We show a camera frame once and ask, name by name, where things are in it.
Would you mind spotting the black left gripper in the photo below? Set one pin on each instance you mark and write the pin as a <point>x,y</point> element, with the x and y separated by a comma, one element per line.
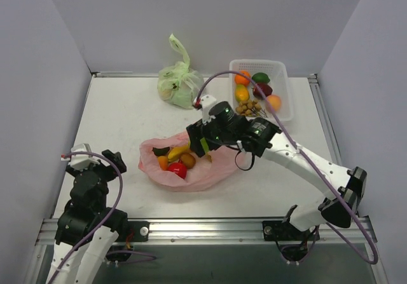
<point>112,161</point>

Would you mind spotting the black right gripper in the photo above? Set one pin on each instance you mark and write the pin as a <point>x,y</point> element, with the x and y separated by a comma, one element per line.
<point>197,138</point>

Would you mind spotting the pink plastic bag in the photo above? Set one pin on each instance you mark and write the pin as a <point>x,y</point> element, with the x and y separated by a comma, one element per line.
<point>208,171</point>

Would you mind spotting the bright red apple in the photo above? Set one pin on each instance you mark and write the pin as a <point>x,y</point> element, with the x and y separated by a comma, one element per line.
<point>179,169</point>

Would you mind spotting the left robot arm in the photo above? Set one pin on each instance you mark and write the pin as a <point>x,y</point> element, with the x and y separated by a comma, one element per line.
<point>91,228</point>

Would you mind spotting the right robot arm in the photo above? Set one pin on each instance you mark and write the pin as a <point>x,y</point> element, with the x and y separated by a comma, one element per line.
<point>342,188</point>

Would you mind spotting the green plastic bag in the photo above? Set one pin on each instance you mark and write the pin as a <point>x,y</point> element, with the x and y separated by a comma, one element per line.
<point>179,84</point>

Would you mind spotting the orange fruit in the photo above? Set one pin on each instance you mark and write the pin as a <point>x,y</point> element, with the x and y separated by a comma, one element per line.
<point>243,78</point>

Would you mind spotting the peach fruit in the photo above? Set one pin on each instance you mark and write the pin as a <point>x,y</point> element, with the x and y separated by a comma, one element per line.
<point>273,102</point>

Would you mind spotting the brown kiwi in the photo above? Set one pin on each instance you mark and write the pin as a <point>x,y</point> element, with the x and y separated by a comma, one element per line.
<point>188,160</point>

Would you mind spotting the yellow banana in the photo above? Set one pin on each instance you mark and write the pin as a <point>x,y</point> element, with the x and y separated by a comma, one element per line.
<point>176,152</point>

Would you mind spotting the dark avocado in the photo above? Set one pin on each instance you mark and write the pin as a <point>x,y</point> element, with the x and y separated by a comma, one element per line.
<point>160,151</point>

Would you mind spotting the small orange carrot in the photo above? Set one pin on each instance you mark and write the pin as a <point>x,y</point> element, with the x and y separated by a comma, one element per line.
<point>163,162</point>

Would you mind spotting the brown longan bunch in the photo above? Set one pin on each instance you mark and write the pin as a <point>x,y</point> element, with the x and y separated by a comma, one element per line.
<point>251,109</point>

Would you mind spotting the yellow green mango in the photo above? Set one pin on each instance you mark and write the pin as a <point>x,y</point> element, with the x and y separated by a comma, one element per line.
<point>241,93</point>

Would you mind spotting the dark red apple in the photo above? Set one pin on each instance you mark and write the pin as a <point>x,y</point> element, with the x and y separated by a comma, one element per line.
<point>260,90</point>

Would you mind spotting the green lime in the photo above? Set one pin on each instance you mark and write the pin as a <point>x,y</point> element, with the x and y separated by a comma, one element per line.
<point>260,78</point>

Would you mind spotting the white plastic basket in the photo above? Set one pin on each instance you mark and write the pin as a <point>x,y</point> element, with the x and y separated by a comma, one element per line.
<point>279,82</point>

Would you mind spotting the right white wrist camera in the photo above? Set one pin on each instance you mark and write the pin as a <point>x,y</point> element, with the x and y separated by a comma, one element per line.
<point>205,103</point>

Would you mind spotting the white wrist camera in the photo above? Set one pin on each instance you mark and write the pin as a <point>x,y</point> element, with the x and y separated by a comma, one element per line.
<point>80,161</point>
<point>205,103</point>

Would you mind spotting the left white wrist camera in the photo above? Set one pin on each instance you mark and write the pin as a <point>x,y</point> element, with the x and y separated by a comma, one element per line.
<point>80,161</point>

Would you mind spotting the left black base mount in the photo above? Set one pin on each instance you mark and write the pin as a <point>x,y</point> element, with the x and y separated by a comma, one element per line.
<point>123,252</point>

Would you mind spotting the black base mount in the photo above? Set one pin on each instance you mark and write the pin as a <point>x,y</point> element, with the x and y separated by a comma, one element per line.
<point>123,252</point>
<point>294,245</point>

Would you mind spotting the aluminium front rail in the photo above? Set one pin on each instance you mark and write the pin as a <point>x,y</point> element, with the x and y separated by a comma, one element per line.
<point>215,232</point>

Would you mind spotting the aluminium rail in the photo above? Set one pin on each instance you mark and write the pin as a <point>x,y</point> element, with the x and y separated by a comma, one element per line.
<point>215,232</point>
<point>321,137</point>

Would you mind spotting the aluminium right side rail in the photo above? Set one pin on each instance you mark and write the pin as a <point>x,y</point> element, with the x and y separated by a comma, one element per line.
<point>321,137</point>

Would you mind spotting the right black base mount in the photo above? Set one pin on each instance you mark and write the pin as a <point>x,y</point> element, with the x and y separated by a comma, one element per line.
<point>294,245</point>

